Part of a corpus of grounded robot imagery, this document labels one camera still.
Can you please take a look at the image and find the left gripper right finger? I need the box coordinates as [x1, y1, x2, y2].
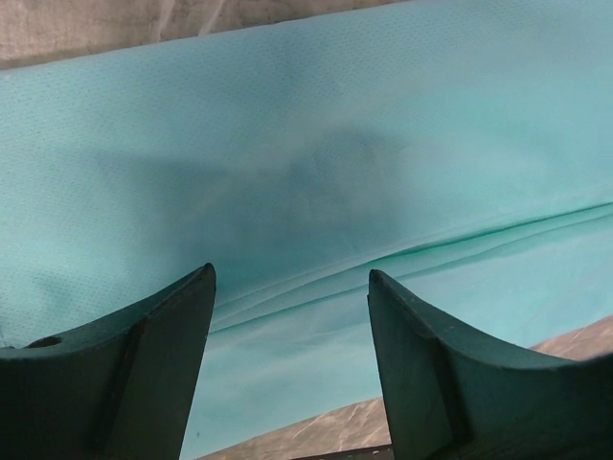
[368, 270, 612, 459]

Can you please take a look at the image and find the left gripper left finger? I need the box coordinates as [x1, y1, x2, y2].
[1, 264, 216, 459]

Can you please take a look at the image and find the teal t shirt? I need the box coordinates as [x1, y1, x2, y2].
[1, 1, 612, 459]

